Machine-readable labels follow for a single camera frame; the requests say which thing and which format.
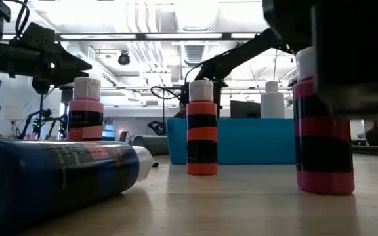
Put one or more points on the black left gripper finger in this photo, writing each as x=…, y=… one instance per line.
x=69, y=62
x=64, y=78

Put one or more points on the large white paint bottle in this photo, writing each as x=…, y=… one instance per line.
x=272, y=105

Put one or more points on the magenta paint bottle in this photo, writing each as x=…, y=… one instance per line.
x=323, y=154

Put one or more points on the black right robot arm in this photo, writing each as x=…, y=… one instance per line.
x=241, y=52

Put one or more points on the black neighbouring station robot arm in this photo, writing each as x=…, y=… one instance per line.
x=28, y=123
x=56, y=126

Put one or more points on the pink paint bottle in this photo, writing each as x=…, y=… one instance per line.
x=85, y=108

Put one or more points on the orange paint bottle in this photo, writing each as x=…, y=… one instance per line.
x=202, y=134

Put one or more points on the blue paint bottle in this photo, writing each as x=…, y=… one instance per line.
x=28, y=177

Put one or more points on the black monitor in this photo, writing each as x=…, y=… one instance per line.
x=244, y=109

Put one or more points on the black ceiling spotlight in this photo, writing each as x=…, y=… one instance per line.
x=124, y=59

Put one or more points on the black bar with light strips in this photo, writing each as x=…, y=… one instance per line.
x=139, y=36

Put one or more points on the teal plastic bin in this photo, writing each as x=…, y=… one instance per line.
x=251, y=141

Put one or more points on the grey cylinder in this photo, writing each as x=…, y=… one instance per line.
x=153, y=145

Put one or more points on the dark desk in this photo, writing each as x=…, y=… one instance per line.
x=376, y=150

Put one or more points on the white ceiling air duct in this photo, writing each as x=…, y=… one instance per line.
x=195, y=16

